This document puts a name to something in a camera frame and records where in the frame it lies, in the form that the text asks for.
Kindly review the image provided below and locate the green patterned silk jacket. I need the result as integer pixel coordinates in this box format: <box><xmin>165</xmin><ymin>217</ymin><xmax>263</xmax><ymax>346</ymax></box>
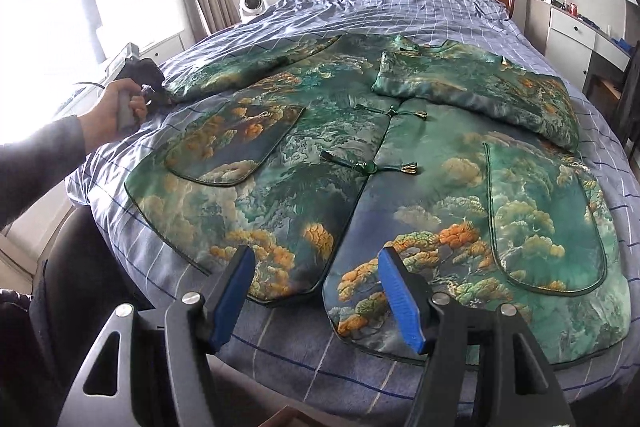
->
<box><xmin>125</xmin><ymin>34</ymin><xmax>631</xmax><ymax>363</ymax></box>

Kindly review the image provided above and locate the left forearm grey sleeve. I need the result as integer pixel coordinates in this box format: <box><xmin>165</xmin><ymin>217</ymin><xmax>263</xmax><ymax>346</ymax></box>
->
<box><xmin>0</xmin><ymin>116</ymin><xmax>86</xmax><ymax>228</ymax></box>

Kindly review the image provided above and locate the left hand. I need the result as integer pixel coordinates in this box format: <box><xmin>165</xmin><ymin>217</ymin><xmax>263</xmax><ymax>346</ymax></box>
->
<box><xmin>78</xmin><ymin>78</ymin><xmax>148</xmax><ymax>154</ymax></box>

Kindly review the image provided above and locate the white window cabinet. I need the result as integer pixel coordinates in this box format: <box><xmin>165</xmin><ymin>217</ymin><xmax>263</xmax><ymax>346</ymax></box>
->
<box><xmin>139</xmin><ymin>32</ymin><xmax>184</xmax><ymax>64</ymax></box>

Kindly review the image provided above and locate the white round fan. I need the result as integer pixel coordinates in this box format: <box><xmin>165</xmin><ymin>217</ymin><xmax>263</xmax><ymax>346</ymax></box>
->
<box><xmin>239</xmin><ymin>0</ymin><xmax>268</xmax><ymax>23</ymax></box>

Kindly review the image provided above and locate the white desk with drawers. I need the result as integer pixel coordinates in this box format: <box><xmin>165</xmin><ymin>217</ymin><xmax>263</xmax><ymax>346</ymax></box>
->
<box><xmin>524</xmin><ymin>0</ymin><xmax>630</xmax><ymax>93</ymax></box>

